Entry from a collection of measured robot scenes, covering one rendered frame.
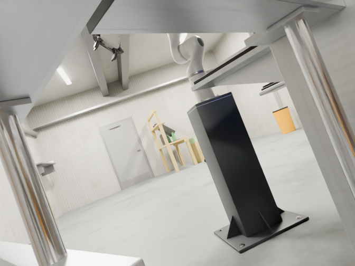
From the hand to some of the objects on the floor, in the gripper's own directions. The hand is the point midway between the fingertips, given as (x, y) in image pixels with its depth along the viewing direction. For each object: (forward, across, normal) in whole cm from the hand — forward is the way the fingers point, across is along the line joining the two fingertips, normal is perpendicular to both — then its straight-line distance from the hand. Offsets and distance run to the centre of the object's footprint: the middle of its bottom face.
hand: (104, 53), depth 132 cm
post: (+89, +85, -65) cm, 139 cm away
